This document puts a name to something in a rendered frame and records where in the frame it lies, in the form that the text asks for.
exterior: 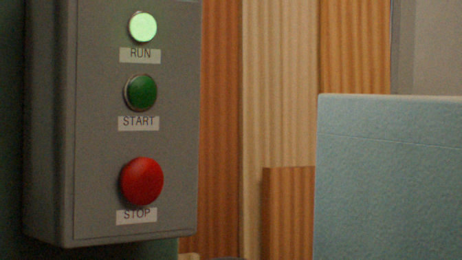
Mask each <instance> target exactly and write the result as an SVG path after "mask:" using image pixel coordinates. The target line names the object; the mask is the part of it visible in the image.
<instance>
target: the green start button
mask: <svg viewBox="0 0 462 260"><path fill-rule="evenodd" d="M123 93H124V100H125V102H126V104H127V105H128V106H129V107H130V109H132V110H134V111H147V110H149V109H150V108H151V107H152V106H153V104H154V102H155V100H157V93H158V92H157V84H156V83H155V81H154V80H153V79H152V78H151V77H150V76H149V75H148V74H146V73H142V72H138V73H134V74H133V75H132V76H130V77H129V78H128V79H127V81H126V82H125V84H124V92H123Z"/></svg>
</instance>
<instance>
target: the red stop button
mask: <svg viewBox="0 0 462 260"><path fill-rule="evenodd" d="M163 185H164V174H163V171H162V168H161V166H160V165H159V164H158V163H157V162H156V161H154V160H152V159H151V158H148V157H136V158H135V159H133V160H131V161H130V162H129V163H128V164H127V165H126V166H125V167H124V169H123V171H122V172H121V174H120V190H121V193H122V194H123V195H124V197H125V199H126V200H127V201H129V202H131V203H132V204H136V205H141V206H143V205H147V204H150V203H151V202H153V201H155V200H156V199H157V198H158V197H159V196H160V194H161V192H162V189H163Z"/></svg>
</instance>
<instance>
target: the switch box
mask: <svg viewBox="0 0 462 260"><path fill-rule="evenodd" d="M202 3H203V0H25V74H24V119H23V208H22V231H23V234H24V235H27V236H30V237H33V238H35V239H39V240H41V241H45V242H48V243H51V244H54V245H56V246H60V248H64V249H73V248H86V247H94V246H107V244H110V245H114V244H115V243H128V242H134V241H148V240H156V239H168V238H176V237H189V236H192V235H195V234H196V231H197V196H198V167H199V113H200V85H201V31H202ZM139 11H145V12H148V13H149V14H151V16H152V17H153V18H154V20H155V21H156V25H157V31H156V34H155V35H154V37H153V38H152V39H151V40H150V42H148V43H145V44H140V43H136V42H134V41H133V39H132V38H131V37H130V36H129V33H128V28H127V25H128V21H129V18H130V17H131V15H132V14H133V13H135V12H139ZM120 47H127V48H141V49H154V50H161V64H152V63H119V61H120ZM138 72H142V73H146V74H148V75H149V76H150V77H151V78H152V79H153V80H154V81H155V83H156V84H157V92H158V93H157V100H155V102H154V104H153V106H152V107H151V108H150V109H149V110H147V111H134V110H132V109H130V107H129V106H128V105H127V104H126V102H125V100H124V93H123V92H124V84H125V82H126V81H127V79H128V78H129V77H130V76H132V75H133V74H134V73H138ZM118 116H159V131H118ZM136 157H148V158H151V159H152V160H154V161H156V162H157V163H158V164H159V165H160V166H161V168H162V171H163V174H164V185H163V189H162V192H161V194H160V195H159V197H158V198H157V199H156V200H155V201H153V202H151V203H150V204H147V205H143V206H141V205H136V204H132V203H131V202H129V201H127V200H126V199H125V197H124V195H123V194H122V193H121V190H120V174H121V172H122V171H123V169H124V167H125V166H126V165H127V164H128V163H129V162H130V161H131V160H133V159H135V158H136ZM152 207H157V221H150V222H142V223H134V224H118V225H116V211H117V210H135V208H136V209H144V208H152Z"/></svg>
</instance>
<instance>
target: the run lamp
mask: <svg viewBox="0 0 462 260"><path fill-rule="evenodd" d="M127 28H128V33H129V36H130V37H131V38H132V39H133V41H134V42H136V43H140V44H145V43H148V42H150V40H151V39H152V38H153V37H154V35H155V34H156V31H157V25H156V21H155V20H154V18H153V17H152V16H151V14H149V13H148V12H145V11H139V12H135V13H133V14H132V15H131V17H130V18H129V21H128V25H127Z"/></svg>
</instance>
